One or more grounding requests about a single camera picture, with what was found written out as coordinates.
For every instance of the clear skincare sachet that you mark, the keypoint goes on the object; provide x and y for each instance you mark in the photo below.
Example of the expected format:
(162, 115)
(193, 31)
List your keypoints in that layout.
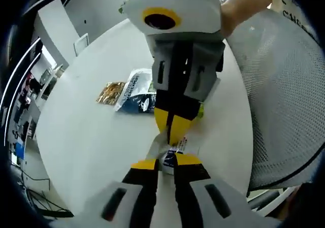
(167, 159)

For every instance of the white printed shirt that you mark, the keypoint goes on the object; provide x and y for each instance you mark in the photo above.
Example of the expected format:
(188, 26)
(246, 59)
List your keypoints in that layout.
(292, 4)

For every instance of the grey mesh chair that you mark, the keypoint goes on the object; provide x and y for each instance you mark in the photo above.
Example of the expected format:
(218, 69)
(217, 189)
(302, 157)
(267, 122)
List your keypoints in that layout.
(279, 111)

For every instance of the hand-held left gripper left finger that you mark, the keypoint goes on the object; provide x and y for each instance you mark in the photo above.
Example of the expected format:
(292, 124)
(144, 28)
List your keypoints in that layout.
(142, 200)

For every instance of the white chair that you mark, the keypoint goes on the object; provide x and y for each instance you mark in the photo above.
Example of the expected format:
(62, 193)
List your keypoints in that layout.
(81, 44)

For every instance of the gold foil skincare sachet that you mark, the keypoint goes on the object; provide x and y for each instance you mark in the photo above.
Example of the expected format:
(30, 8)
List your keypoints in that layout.
(110, 93)

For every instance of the blue storage box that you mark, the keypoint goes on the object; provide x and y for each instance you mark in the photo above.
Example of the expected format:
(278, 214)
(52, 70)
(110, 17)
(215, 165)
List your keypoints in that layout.
(19, 150)

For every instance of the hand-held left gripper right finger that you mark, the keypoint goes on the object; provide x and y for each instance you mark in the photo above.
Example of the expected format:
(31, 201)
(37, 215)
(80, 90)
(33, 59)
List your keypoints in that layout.
(190, 187)

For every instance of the green black skincare sachet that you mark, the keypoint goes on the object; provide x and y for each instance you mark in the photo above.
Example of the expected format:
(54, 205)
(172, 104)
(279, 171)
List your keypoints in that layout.
(137, 96)

